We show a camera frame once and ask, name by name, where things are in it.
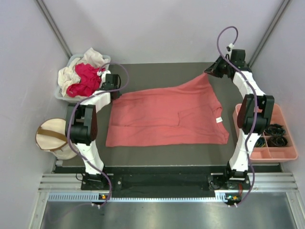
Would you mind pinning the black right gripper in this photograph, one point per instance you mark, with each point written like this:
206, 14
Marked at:
213, 69

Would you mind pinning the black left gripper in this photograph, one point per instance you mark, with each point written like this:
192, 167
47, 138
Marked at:
118, 94

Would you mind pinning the salmon pink t-shirt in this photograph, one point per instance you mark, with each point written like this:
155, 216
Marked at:
186, 114

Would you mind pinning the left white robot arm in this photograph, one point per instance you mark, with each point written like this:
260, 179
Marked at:
82, 128

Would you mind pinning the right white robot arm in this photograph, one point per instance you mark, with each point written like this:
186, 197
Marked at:
253, 118

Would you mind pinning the magenta t-shirt in bin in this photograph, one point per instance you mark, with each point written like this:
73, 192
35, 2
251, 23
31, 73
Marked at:
89, 81

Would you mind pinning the cream t-shirt in bin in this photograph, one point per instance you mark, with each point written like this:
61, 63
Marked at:
80, 76

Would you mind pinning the grey plastic laundry bin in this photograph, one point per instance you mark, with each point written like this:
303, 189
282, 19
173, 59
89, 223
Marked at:
67, 75

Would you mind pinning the round cream fabric basket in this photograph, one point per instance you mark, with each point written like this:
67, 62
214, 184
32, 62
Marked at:
50, 137

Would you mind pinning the dark coiled item back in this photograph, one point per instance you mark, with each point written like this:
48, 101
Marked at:
275, 130

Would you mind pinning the dark coiled item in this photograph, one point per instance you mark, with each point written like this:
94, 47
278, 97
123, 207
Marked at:
275, 130
277, 141

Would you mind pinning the yellow blue coiled item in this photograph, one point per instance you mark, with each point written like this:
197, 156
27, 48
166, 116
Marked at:
261, 142

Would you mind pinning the dark coiled item front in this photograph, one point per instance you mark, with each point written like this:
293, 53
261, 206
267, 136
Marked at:
277, 141

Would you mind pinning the pink divided organizer tray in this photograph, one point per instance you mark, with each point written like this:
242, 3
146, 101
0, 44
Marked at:
275, 154

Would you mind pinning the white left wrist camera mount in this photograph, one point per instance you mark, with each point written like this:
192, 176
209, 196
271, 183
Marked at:
103, 72

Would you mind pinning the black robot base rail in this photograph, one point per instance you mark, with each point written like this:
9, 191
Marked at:
164, 181

